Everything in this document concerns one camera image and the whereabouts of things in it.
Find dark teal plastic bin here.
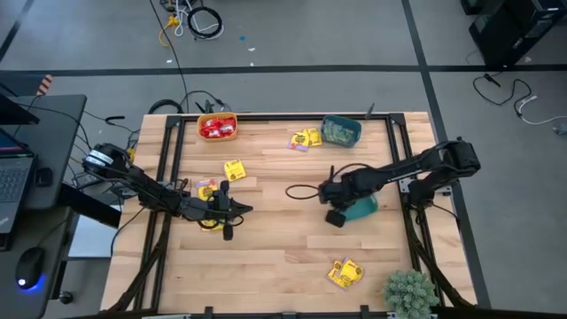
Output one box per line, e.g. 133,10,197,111
320,114,363,149

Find orange plastic bin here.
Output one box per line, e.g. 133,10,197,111
196,112,238,143

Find black computer cabinet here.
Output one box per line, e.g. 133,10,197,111
460,0,567,68

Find white floor cable with plug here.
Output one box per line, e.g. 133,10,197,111
517,94,567,127

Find dark grey desk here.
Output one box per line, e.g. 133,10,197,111
0,206,75,319

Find black office desk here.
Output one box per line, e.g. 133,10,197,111
0,93,88,212

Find black monitor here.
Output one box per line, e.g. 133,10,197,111
0,92,41,127

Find long black floor cable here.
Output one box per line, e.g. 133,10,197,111
148,0,190,114

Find yellow plug cable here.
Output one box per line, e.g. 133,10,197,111
158,14,181,48

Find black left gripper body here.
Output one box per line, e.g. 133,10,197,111
207,179,235,242

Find green artificial plant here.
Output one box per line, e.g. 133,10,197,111
383,268,441,319

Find thick black cable loop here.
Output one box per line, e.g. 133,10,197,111
147,98,184,115

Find green teal plastic bin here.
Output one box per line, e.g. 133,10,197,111
343,194,380,222

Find black floor cable with plug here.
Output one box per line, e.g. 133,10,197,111
471,72,533,117

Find black aluminium rig frame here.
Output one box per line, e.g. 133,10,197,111
104,112,479,319

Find coiled black cable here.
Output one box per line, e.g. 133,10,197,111
186,5,224,41

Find black computer mouse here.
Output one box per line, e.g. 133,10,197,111
15,245,47,290

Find small black puck device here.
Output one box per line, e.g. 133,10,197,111
35,167,54,188

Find white floor cable bundle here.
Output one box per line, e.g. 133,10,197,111
173,0,222,42

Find orange black striped marker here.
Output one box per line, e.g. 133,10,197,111
35,74,55,97

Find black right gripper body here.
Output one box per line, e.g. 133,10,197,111
318,165,360,229

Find black power plug cables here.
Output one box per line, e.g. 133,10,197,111
179,89,232,115

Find black desk leg bar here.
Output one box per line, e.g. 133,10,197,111
57,183,123,230

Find black laptop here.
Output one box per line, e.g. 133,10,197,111
0,127,38,236

